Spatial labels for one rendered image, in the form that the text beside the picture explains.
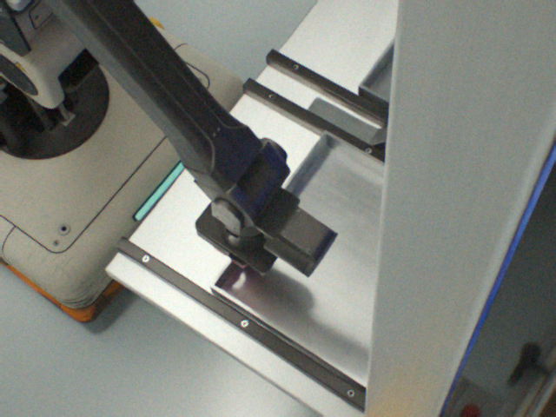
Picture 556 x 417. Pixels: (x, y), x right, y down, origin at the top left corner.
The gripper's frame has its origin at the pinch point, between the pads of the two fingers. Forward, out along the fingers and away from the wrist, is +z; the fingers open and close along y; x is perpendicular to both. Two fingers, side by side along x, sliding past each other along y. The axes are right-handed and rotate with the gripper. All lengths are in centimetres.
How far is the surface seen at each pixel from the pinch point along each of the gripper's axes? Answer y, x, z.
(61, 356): -33, -19, 99
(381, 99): 2.8, 28.0, 0.5
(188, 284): -3.2, -7.0, 2.6
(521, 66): 16, -12, -86
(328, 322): 13.9, -1.0, 1.7
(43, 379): -32, -25, 99
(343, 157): 3.0, 19.3, 3.5
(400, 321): 19, -12, -55
